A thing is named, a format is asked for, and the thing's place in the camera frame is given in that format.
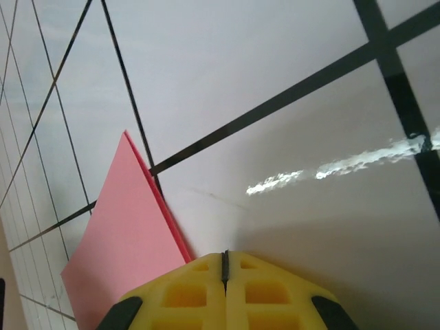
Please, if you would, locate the pink paper sheet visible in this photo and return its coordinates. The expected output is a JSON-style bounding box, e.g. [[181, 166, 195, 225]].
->
[[60, 129, 194, 330]]

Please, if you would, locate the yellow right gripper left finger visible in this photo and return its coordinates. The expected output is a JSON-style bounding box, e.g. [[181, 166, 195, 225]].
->
[[99, 252, 228, 330]]

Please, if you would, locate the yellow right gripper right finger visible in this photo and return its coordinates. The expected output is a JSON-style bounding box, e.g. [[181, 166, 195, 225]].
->
[[225, 250, 360, 330]]

